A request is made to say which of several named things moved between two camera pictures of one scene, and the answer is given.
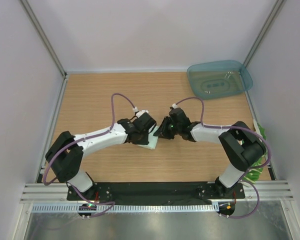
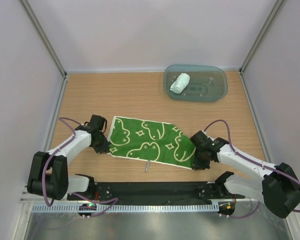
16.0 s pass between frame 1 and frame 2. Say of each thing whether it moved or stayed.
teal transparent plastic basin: moved
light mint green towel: moved
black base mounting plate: stayed
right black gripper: moved
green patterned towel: moved
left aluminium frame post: stayed
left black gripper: moved
